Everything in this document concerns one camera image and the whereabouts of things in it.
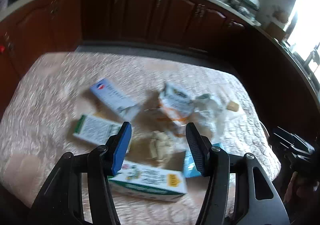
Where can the white blue medicine box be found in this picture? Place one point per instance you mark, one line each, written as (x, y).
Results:
(119, 103)

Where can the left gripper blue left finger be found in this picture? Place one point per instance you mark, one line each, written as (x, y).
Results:
(119, 147)

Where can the white orange snack wrapper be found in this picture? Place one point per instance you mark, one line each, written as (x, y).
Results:
(173, 109)

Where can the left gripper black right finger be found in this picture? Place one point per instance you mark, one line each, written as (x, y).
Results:
(200, 147)

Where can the wire dish rack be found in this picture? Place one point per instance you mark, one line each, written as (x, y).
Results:
(249, 4)

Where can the white tissue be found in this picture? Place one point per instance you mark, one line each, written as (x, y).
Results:
(209, 116)

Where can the beige embossed tablecloth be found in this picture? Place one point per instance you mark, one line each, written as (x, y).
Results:
(37, 126)

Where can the kitchen faucet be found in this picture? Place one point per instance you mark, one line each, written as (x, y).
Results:
(314, 56)

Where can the crumpled beige paper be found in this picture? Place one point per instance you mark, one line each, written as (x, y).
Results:
(161, 148)

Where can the person's right hand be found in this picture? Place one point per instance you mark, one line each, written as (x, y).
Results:
(299, 193)

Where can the white green medicine box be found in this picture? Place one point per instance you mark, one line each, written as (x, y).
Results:
(95, 130)

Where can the blue snack packet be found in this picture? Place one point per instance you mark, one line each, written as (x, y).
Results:
(189, 167)

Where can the wooden kitchen cabinets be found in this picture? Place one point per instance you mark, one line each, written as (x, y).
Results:
(184, 29)

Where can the small tan cork piece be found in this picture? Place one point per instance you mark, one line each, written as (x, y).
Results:
(233, 106)

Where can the white green milk carton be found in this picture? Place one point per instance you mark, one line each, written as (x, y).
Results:
(149, 182)

